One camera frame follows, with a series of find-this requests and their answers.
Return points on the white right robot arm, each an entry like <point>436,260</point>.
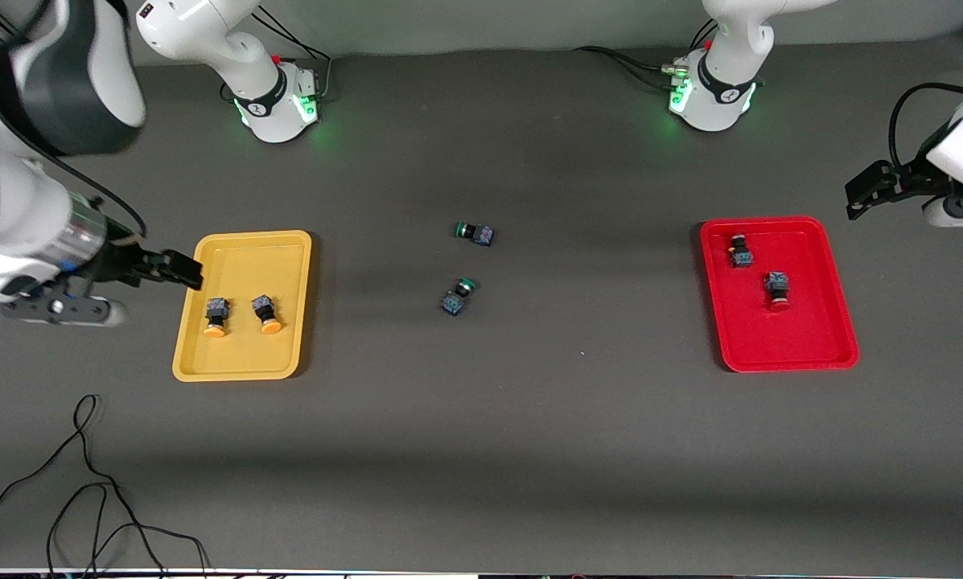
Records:
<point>55,88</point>

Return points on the dark grey table cloth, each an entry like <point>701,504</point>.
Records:
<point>481,450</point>

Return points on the yellow push button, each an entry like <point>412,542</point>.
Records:
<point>266,314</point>
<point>216,316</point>

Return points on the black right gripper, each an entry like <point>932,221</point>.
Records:
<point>121,260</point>

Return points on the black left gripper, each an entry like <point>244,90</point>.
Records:
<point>909,180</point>

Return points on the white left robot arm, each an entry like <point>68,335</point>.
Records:
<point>730,56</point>

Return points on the red push button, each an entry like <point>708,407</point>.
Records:
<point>778,291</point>
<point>741,252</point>

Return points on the red plastic tray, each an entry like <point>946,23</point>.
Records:
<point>811,338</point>

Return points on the yellow plastic tray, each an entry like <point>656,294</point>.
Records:
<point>240,358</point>

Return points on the green push button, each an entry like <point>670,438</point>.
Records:
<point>457,297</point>
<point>475,233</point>

